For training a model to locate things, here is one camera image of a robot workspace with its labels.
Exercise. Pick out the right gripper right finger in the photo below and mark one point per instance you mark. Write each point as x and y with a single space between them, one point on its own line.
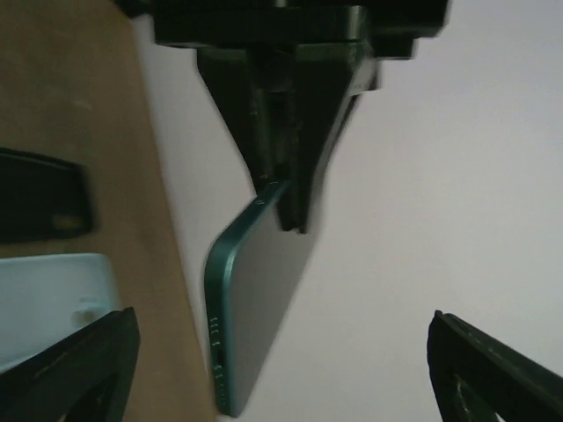
475 377

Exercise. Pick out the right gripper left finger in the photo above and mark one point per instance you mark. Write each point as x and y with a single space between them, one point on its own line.
84 377

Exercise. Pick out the black phone case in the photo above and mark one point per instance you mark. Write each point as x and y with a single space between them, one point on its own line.
43 198

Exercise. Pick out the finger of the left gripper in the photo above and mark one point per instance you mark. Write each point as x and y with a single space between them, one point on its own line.
230 77
326 81

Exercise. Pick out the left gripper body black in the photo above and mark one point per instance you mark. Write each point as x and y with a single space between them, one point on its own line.
390 27

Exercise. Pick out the dark green phone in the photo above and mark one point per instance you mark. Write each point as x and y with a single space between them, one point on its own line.
251 273

